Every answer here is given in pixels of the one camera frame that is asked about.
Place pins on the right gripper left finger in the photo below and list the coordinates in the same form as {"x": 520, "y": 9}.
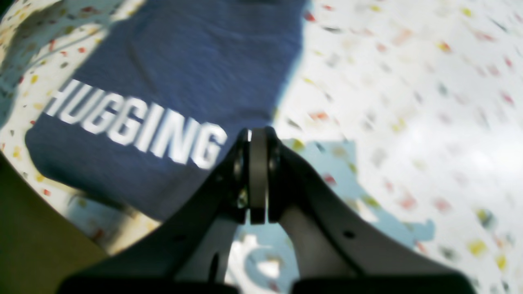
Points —
{"x": 187, "y": 254}

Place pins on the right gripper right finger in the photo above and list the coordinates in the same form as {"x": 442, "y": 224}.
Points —
{"x": 337, "y": 252}

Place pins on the blue grey T-shirt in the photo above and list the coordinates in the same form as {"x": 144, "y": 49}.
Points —
{"x": 160, "y": 101}

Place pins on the terrazzo pattern table cloth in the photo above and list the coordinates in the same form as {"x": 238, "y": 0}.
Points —
{"x": 410, "y": 109}

